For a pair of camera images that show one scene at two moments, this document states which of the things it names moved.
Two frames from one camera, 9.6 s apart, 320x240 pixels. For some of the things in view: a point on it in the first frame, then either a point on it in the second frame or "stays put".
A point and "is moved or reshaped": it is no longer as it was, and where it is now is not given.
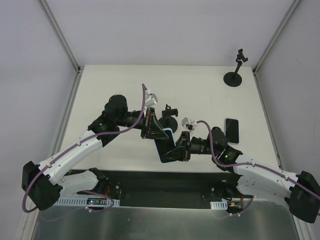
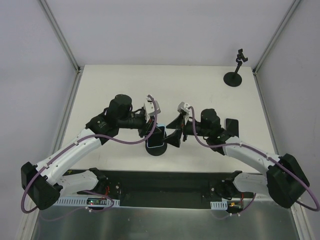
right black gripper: x=186 y=146 to x=183 y=129
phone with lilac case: x=232 y=130 stays put
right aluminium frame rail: x=267 y=118 stays put
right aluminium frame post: x=294 y=5 stays put
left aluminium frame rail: x=56 y=144 stays put
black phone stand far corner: x=233 y=79 stays put
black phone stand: x=167 y=120 to x=156 y=150
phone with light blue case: x=163 y=146 is moved or reshaped
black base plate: x=168 y=189 stays put
